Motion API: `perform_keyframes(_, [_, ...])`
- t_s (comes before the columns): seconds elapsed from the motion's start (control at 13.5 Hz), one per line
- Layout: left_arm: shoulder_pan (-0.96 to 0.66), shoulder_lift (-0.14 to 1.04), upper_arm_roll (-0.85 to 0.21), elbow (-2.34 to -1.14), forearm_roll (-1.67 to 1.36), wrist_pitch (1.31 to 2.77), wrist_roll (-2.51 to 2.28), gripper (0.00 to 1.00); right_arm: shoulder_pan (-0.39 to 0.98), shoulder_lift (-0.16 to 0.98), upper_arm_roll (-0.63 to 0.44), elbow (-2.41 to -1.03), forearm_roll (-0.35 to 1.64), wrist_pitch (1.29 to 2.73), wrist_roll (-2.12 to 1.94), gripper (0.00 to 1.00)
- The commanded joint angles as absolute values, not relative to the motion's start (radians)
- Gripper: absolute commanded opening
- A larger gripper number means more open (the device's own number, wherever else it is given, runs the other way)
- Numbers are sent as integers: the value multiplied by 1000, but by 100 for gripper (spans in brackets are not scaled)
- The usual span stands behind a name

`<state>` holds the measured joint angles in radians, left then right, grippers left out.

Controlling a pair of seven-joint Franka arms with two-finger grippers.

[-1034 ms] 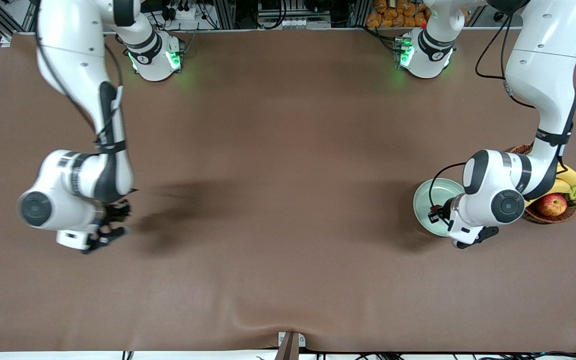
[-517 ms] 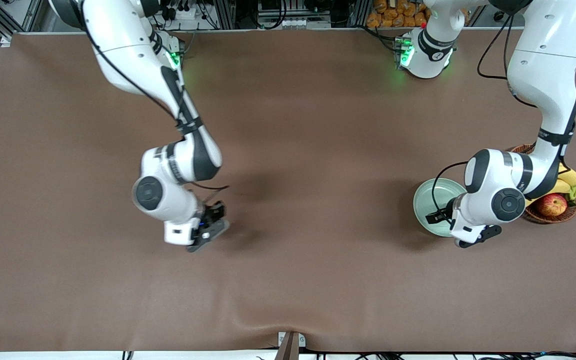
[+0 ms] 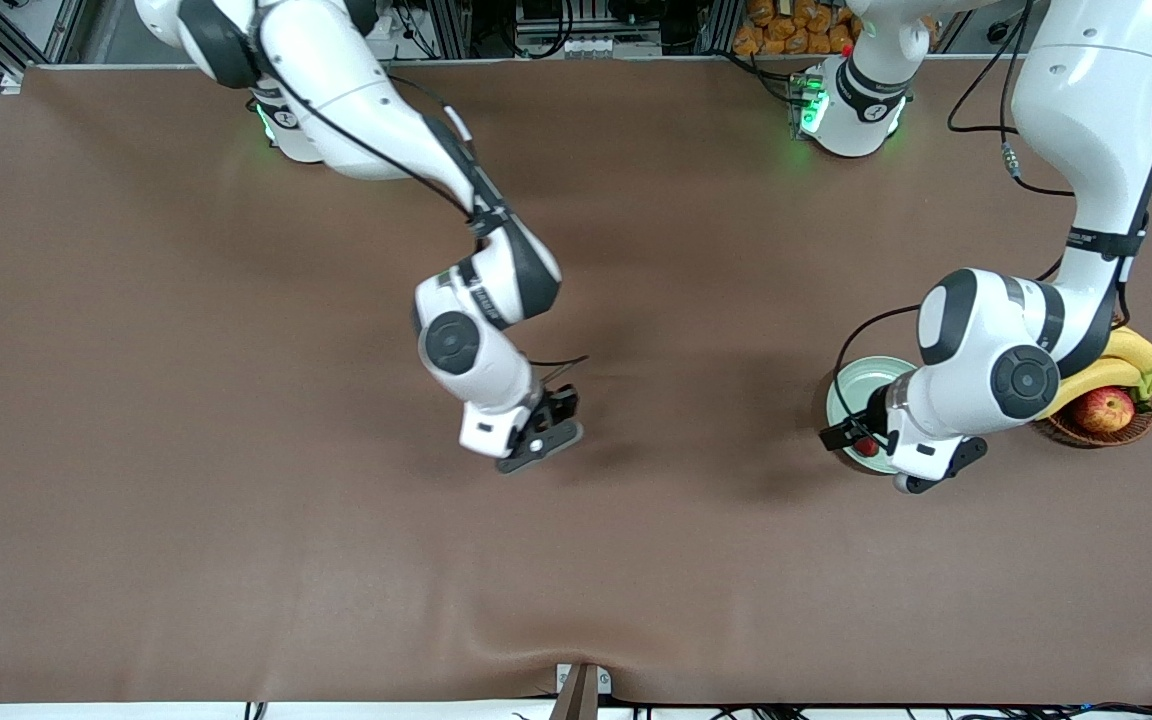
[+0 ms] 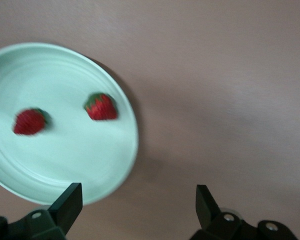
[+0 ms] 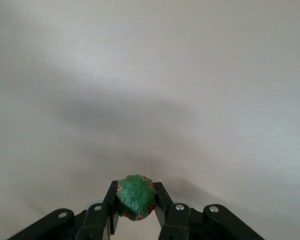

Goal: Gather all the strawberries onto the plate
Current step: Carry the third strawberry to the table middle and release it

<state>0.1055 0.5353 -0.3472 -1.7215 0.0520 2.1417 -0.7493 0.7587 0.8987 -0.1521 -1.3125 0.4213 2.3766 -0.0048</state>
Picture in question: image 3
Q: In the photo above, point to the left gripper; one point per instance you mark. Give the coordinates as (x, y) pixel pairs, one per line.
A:
(874, 409)

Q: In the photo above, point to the long white power strip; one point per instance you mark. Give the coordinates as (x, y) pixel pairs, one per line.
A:
(596, 47)

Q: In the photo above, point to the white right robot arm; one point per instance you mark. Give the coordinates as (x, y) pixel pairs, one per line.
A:
(336, 90)

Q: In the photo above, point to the grey metal camera mount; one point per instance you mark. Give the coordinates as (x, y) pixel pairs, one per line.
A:
(581, 695)

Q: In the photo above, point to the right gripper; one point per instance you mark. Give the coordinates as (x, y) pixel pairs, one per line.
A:
(558, 404)

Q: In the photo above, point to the pale green round plate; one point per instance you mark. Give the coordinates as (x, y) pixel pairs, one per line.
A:
(856, 390)

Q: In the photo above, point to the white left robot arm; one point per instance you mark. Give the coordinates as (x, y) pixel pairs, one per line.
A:
(1086, 100)

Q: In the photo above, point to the brown wicker basket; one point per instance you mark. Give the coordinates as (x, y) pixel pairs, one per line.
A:
(1066, 432)

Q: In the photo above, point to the yellow banana bunch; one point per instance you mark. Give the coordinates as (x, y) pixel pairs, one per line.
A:
(1131, 350)

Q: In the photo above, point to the brown table cover sheet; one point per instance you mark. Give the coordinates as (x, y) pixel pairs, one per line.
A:
(236, 400)

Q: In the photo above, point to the orange bread rolls pile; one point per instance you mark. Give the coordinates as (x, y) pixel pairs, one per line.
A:
(786, 35)

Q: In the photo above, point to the white power strip with plugs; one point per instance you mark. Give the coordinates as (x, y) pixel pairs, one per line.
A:
(384, 30)

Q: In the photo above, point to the red apple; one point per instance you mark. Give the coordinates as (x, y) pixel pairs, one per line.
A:
(1106, 410)

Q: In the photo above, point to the small red strawberry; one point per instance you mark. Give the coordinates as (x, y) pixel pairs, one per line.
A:
(867, 447)

